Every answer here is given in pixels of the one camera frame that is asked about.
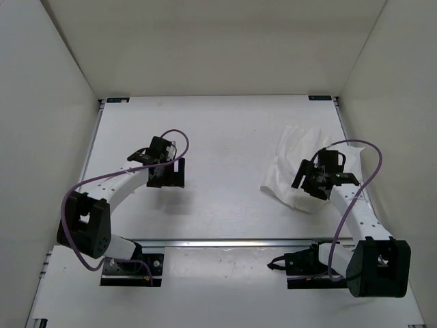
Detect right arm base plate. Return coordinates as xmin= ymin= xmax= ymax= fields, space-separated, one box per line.
xmin=267 ymin=244 xmax=347 ymax=290

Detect aluminium front rail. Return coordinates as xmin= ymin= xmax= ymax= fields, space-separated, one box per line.
xmin=137 ymin=238 xmax=328 ymax=249

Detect left blue corner label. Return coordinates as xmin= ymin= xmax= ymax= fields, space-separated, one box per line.
xmin=106 ymin=97 xmax=130 ymax=103

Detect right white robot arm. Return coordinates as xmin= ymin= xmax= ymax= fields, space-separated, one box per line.
xmin=284 ymin=148 xmax=411 ymax=298

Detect blue corner label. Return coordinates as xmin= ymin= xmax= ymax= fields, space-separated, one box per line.
xmin=106 ymin=97 xmax=130 ymax=103
xmin=308 ymin=95 xmax=332 ymax=101

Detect right blue corner label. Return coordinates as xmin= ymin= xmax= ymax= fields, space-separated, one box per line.
xmin=308 ymin=95 xmax=332 ymax=101

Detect white pleated skirt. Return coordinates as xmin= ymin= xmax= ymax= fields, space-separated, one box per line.
xmin=259 ymin=124 xmax=366 ymax=215

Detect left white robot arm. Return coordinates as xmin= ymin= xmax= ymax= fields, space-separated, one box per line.
xmin=57 ymin=135 xmax=185 ymax=274

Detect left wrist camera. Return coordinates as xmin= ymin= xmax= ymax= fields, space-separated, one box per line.
xmin=167 ymin=141 xmax=178 ymax=161

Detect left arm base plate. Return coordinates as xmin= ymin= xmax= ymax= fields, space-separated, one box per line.
xmin=100 ymin=253 xmax=165 ymax=287

